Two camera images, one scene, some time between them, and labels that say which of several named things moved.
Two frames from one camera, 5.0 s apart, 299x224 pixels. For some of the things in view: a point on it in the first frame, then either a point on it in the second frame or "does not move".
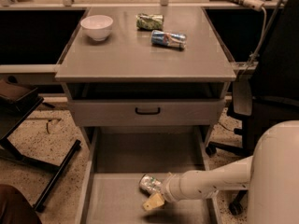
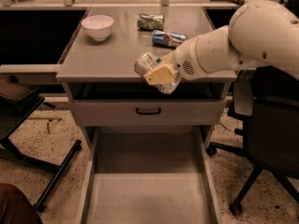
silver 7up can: [149, 185] → [145, 61]
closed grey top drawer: [146, 112] does not move
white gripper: [170, 187] → [184, 60]
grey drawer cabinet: [146, 66] does not move
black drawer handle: [147, 113] does not move
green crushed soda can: [149, 21] does not move
